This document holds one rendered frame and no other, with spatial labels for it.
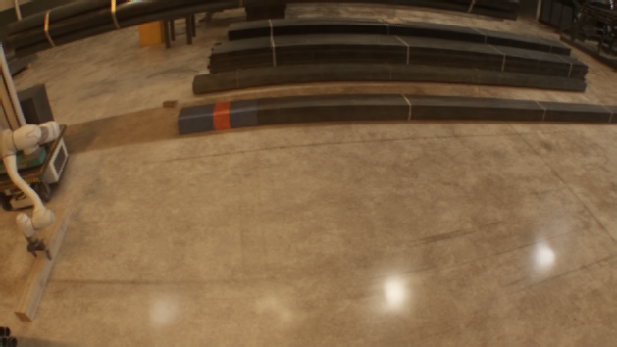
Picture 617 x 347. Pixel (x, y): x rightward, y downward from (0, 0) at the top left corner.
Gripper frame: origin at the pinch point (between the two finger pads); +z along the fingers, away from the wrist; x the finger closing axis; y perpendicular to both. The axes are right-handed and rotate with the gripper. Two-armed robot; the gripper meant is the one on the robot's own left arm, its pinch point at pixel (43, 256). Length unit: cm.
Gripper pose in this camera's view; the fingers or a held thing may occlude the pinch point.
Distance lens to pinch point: 274.6
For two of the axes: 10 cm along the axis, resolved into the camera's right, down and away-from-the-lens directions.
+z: 0.2, 8.1, 5.9
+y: -1.2, -5.8, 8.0
